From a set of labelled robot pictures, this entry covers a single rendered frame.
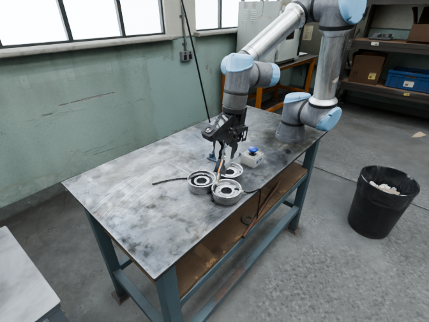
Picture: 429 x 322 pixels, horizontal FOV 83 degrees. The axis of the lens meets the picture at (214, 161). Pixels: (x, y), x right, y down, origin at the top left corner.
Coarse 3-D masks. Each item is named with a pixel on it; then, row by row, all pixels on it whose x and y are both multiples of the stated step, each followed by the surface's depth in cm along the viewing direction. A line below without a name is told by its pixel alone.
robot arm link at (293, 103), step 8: (288, 96) 114; (296, 96) 111; (304, 96) 110; (288, 104) 114; (296, 104) 112; (304, 104) 109; (288, 112) 116; (296, 112) 112; (288, 120) 117; (296, 120) 115
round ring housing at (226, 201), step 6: (222, 180) 89; (228, 180) 89; (216, 186) 88; (222, 186) 88; (228, 186) 88; (234, 186) 88; (240, 186) 86; (222, 192) 88; (228, 192) 88; (234, 192) 85; (240, 192) 83; (216, 198) 82; (222, 198) 81; (228, 198) 81; (234, 198) 81; (222, 204) 83; (228, 204) 83
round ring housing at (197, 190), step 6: (192, 174) 93; (210, 174) 94; (198, 180) 92; (204, 180) 93; (192, 186) 87; (198, 186) 86; (204, 186) 86; (210, 186) 87; (198, 192) 88; (204, 192) 88
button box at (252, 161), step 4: (244, 152) 105; (248, 152) 105; (256, 152) 105; (260, 152) 105; (244, 156) 103; (248, 156) 102; (252, 156) 102; (256, 156) 102; (260, 156) 103; (244, 160) 104; (248, 160) 102; (252, 160) 101; (256, 160) 101; (260, 160) 104; (244, 164) 105; (248, 164) 103; (252, 164) 102; (256, 164) 102; (252, 168) 102
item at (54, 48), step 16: (160, 0) 221; (64, 16) 173; (160, 16) 229; (208, 32) 261; (224, 32) 277; (0, 48) 154; (32, 48) 158; (48, 48) 162; (64, 48) 168; (80, 48) 175; (96, 48) 184
